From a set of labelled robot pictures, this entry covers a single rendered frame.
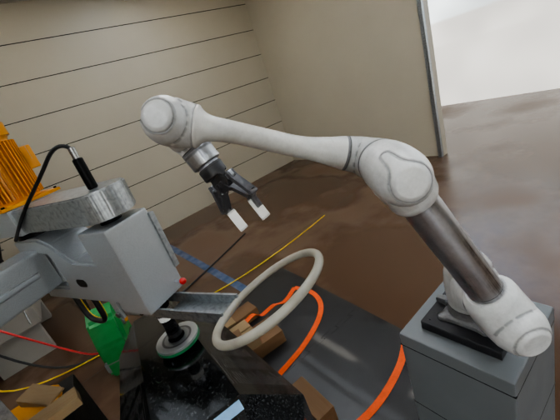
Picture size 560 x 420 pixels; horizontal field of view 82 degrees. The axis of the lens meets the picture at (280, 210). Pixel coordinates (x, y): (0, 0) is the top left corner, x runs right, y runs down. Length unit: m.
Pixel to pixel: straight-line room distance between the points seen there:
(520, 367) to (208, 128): 1.19
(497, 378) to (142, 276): 1.34
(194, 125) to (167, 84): 6.01
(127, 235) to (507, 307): 1.34
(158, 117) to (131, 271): 0.87
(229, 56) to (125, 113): 2.48
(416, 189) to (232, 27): 7.14
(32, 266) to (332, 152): 1.58
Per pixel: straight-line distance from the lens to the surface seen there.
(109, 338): 3.28
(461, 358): 1.38
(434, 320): 1.45
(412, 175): 0.76
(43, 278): 2.04
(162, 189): 6.55
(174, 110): 0.74
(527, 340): 1.15
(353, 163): 0.95
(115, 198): 1.42
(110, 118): 6.39
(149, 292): 1.54
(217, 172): 0.92
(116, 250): 1.44
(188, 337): 1.74
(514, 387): 1.35
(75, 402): 1.99
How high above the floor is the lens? 1.84
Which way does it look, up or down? 21 degrees down
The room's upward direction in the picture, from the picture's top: 19 degrees counter-clockwise
